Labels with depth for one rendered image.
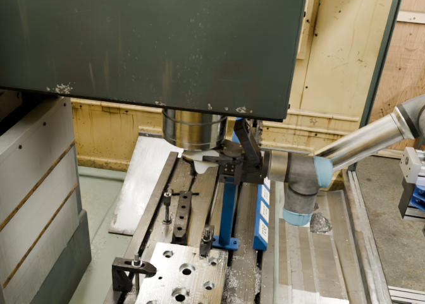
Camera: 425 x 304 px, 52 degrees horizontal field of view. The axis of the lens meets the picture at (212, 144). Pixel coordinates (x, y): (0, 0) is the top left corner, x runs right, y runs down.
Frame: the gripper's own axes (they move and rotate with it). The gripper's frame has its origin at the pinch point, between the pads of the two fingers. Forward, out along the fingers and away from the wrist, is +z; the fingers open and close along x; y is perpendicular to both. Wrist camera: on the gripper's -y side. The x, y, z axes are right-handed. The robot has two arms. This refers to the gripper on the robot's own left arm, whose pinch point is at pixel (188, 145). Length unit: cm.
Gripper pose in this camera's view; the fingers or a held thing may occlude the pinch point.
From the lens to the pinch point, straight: 108.4
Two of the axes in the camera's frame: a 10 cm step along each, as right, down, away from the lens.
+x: 1.4, -4.9, 8.6
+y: -0.8, 8.6, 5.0
